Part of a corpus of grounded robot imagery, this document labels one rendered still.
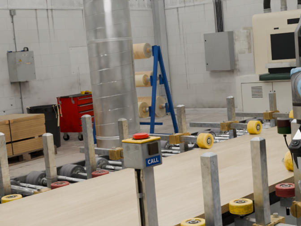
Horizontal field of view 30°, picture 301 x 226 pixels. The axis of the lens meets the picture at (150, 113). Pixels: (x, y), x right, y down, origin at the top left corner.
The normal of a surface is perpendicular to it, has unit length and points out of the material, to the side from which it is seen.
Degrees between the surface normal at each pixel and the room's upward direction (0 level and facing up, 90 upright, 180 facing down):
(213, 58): 90
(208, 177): 90
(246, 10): 90
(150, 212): 90
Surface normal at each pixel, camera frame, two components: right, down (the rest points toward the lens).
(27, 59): 0.78, 0.00
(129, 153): -0.69, 0.14
